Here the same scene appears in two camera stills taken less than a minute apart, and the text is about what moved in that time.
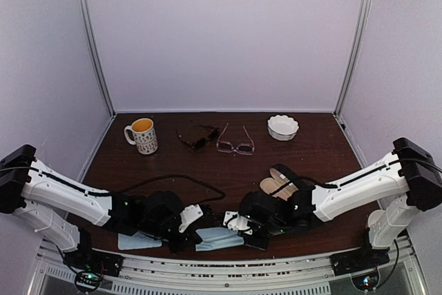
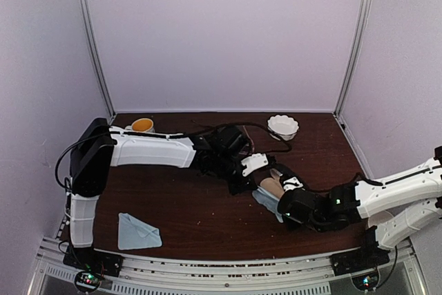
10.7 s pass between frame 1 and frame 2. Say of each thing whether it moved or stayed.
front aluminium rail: stayed
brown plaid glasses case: stayed
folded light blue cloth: stayed
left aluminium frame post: stayed
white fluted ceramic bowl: stayed
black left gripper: moved
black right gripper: moved
